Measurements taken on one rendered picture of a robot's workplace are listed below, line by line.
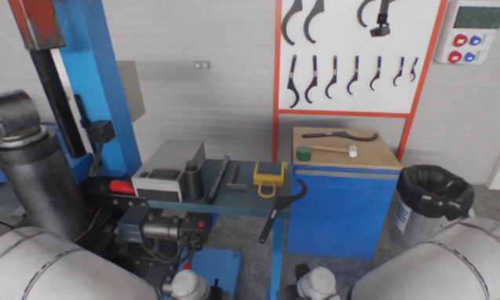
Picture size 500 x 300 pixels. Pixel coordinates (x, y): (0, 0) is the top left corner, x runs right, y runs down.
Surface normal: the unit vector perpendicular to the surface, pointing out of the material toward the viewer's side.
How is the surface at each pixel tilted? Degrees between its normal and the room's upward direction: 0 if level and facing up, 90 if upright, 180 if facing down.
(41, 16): 90
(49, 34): 90
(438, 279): 20
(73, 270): 12
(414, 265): 26
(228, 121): 90
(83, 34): 90
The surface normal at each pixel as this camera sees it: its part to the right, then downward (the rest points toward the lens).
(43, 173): 0.77, 0.29
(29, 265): -0.15, -0.72
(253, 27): -0.14, 0.48
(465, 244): -0.06, -0.91
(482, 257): 0.10, -0.72
